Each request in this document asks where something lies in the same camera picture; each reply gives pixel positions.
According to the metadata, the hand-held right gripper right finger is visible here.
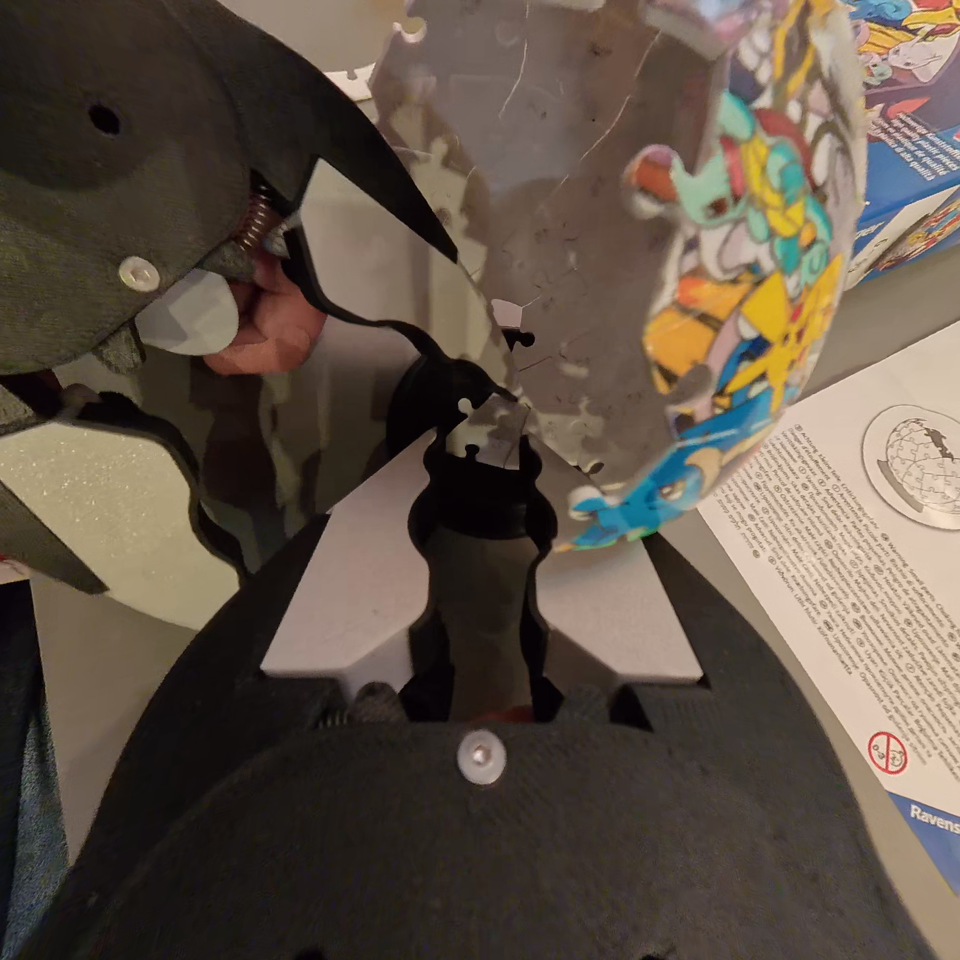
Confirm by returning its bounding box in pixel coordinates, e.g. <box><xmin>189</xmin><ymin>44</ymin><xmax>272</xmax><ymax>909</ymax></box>
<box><xmin>516</xmin><ymin>437</ymin><xmax>706</xmax><ymax>723</ymax></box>

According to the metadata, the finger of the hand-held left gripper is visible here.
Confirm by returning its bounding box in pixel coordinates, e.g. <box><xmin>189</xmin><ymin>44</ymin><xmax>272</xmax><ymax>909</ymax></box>
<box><xmin>283</xmin><ymin>156</ymin><xmax>520</xmax><ymax>402</ymax></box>
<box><xmin>0</xmin><ymin>390</ymin><xmax>250</xmax><ymax>630</ymax></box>

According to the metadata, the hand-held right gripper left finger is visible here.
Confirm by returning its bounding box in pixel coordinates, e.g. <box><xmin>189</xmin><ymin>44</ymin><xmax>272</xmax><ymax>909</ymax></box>
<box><xmin>260</xmin><ymin>429</ymin><xmax>445</xmax><ymax>696</ymax></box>

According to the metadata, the grey puzzle piece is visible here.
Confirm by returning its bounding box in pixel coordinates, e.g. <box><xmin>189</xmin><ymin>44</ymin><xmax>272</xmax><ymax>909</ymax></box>
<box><xmin>457</xmin><ymin>393</ymin><xmax>535</xmax><ymax>471</ymax></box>

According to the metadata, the loose white puzzle piece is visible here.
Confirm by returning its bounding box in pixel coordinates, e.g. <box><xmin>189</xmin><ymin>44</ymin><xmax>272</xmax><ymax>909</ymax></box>
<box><xmin>322</xmin><ymin>15</ymin><xmax>430</xmax><ymax>104</ymax></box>

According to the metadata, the blue puzzle box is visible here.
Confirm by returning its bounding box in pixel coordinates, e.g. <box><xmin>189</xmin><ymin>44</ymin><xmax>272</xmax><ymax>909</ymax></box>
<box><xmin>846</xmin><ymin>0</ymin><xmax>960</xmax><ymax>284</ymax></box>

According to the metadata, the person's left hand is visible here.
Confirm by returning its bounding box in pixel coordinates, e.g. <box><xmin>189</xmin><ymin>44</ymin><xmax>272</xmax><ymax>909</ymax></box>
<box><xmin>202</xmin><ymin>258</ymin><xmax>329</xmax><ymax>376</ymax></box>

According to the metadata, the white instruction sheet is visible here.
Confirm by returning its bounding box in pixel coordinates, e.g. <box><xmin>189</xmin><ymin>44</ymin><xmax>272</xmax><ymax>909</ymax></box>
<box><xmin>696</xmin><ymin>321</ymin><xmax>960</xmax><ymax>897</ymax></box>

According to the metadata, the person's blue jeans leg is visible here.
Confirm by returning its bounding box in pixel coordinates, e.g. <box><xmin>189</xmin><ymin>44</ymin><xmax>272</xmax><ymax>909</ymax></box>
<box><xmin>0</xmin><ymin>583</ymin><xmax>74</xmax><ymax>960</ymax></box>

